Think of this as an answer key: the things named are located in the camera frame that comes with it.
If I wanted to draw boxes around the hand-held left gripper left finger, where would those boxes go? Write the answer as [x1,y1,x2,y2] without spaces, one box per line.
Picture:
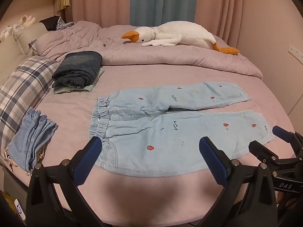
[26,136,107,227]

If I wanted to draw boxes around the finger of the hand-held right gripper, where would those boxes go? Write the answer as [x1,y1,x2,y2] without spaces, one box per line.
[272,126,303,158]
[248,140,303,174]

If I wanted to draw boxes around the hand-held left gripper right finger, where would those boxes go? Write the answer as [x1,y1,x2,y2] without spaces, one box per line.
[199,136,278,227]

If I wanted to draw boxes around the light blue strawberry pants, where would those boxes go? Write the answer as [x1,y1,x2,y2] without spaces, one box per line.
[88,81,275,178]

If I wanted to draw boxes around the folded dark blue pants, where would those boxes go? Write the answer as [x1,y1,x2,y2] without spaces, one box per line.
[52,51,103,88]

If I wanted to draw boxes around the person's right hand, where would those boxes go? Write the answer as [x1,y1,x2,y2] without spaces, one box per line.
[276,191,300,210]

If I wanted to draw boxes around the folded light blue jeans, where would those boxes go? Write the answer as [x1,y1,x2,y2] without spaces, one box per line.
[8,107,57,173]

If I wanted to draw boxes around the folded light green garment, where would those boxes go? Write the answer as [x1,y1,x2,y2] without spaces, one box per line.
[52,67,105,94]

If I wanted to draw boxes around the cartoon printed cloth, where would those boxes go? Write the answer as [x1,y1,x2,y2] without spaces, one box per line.
[3,147,45,176]

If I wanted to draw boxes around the pink bed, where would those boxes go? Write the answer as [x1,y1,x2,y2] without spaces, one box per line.
[0,64,299,227]

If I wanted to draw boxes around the plaid pillow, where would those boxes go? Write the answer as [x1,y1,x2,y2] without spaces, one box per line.
[0,56,59,156]

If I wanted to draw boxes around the pink quilt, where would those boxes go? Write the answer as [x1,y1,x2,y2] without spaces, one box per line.
[35,20,264,80]

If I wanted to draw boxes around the white goose plush toy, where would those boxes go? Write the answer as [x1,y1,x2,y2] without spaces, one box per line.
[121,21,241,56]

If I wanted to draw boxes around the beige padded headboard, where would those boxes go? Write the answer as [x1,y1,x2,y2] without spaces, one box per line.
[0,5,57,86]

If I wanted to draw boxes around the plaid shirt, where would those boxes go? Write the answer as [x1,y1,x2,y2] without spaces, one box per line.
[55,17,76,31]

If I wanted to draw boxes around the beige pillow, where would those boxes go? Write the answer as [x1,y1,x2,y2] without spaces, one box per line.
[12,22,48,57]

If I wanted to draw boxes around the pink curtain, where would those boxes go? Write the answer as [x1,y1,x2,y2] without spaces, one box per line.
[71,0,132,27]
[194,0,244,52]

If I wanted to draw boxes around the dark crumpled garment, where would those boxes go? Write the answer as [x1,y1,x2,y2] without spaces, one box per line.
[39,16,62,31]

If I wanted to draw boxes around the blue curtain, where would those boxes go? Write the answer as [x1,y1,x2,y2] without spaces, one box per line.
[130,0,198,26]

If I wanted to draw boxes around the white wall socket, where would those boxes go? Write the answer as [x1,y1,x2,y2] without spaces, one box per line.
[287,44,303,61]

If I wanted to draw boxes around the white box with blue ring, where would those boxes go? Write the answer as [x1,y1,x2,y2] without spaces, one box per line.
[14,199,25,221]

